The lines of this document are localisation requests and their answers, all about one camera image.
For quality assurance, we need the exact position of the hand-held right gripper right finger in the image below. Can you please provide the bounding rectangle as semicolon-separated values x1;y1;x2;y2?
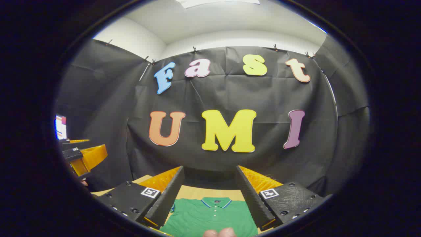
235;165;333;231

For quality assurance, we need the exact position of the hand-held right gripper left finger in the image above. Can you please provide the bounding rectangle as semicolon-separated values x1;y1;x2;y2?
93;166;185;230

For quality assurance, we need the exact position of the green T-shirt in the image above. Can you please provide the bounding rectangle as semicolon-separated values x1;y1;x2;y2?
160;197;260;237

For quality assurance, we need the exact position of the computer monitor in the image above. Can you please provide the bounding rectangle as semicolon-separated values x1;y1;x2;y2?
54;114;68;140

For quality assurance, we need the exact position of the black backdrop cloth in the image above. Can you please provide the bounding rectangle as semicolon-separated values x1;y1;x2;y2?
54;35;370;198

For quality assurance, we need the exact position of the row of small backdrop clips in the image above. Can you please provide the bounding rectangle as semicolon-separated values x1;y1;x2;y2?
105;39;316;65

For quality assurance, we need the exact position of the ceiling light panel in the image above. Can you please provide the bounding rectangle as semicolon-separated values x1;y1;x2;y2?
176;0;260;9

